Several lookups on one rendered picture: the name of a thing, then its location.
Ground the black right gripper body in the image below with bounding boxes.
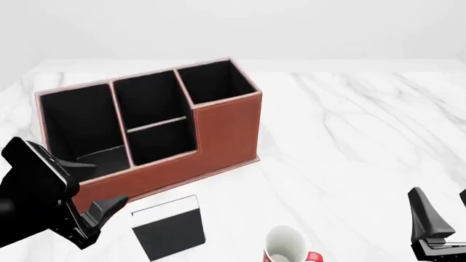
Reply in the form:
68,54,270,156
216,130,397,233
410,236,466,262

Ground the red-brown desk caddy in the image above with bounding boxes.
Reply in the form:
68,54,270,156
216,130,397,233
34,56,264,217

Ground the red and white mug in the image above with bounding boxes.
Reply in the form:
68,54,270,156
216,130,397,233
262,225,325,262

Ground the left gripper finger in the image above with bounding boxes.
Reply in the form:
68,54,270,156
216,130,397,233
82,194,130,230
53,156,98,178

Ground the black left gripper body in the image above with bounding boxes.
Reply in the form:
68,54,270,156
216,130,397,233
1,136,102,251

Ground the black and white book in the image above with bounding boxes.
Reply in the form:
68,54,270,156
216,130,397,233
130,194,207,262

